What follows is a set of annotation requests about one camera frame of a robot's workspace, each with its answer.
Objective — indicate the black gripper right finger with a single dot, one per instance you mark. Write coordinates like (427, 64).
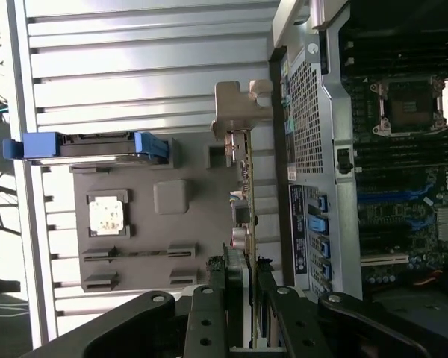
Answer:
(302, 328)

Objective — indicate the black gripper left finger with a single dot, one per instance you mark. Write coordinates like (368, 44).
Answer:
(205, 324)

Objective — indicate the grey parts rack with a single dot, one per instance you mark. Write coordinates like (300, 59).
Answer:
(145, 240)

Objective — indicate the white expansion slot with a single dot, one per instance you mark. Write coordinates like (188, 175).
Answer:
(384, 259)

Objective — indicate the green motherboard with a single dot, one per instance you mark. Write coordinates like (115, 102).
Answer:
(388, 220)

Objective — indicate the silver CPU chip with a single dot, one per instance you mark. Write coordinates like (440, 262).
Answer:
(106, 216)

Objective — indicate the blue expansion slot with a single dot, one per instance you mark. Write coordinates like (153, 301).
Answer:
(388, 194)

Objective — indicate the open black PC case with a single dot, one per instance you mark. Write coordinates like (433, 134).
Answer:
(310, 112)

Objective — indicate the CPU socket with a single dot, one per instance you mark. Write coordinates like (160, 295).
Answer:
(410, 106)

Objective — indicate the hard disk with blue bracket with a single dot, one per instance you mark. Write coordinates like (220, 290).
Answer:
(97, 147)

